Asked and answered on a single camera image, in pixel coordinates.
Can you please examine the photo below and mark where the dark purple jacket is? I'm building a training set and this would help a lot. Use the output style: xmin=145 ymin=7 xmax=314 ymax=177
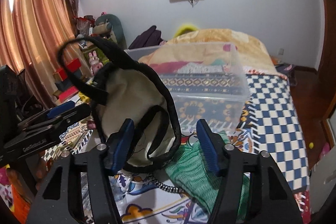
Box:
xmin=128 ymin=25 xmax=163 ymax=50

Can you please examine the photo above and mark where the grey plush toy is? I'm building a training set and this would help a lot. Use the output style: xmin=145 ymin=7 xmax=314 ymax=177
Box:
xmin=92 ymin=14 xmax=126 ymax=50

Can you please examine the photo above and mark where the left hand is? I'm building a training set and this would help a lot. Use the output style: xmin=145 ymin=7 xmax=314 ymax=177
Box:
xmin=6 ymin=151 xmax=54 ymax=192

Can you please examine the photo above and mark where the brown wooden door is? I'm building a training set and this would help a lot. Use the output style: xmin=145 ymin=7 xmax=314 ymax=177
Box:
xmin=312 ymin=0 xmax=336 ymax=140

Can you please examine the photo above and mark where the green knitted glove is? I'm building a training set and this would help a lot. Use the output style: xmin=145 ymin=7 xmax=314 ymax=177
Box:
xmin=165 ymin=129 xmax=253 ymax=222

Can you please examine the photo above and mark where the black and cream fabric pouch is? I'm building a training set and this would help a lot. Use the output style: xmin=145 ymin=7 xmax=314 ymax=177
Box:
xmin=58 ymin=37 xmax=182 ymax=173

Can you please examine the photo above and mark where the red gift box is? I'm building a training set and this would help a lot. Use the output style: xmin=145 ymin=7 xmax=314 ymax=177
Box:
xmin=52 ymin=57 xmax=83 ymax=81

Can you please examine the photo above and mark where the green storage box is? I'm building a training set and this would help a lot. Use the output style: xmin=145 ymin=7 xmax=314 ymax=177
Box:
xmin=81 ymin=45 xmax=109 ymax=66

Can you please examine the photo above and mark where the pink orange curtain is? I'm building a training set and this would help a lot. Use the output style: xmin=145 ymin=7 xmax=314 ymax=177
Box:
xmin=1 ymin=0 xmax=74 ymax=107

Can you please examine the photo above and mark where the pink bunny doll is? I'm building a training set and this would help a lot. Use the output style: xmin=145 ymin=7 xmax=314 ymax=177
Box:
xmin=89 ymin=51 xmax=103 ymax=76

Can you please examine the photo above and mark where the yellow curved pillow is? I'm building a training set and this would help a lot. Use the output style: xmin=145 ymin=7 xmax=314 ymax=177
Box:
xmin=174 ymin=24 xmax=199 ymax=38

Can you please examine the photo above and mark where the dark backpack on floor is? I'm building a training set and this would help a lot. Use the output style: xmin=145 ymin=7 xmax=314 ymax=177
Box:
xmin=275 ymin=63 xmax=297 ymax=87

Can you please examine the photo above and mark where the clear plastic storage box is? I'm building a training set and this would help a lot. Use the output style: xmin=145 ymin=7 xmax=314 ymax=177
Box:
xmin=126 ymin=42 xmax=250 ymax=136

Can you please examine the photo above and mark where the beige yellow fleece blanket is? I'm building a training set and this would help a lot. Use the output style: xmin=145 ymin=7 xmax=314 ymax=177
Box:
xmin=139 ymin=28 xmax=279 ymax=75

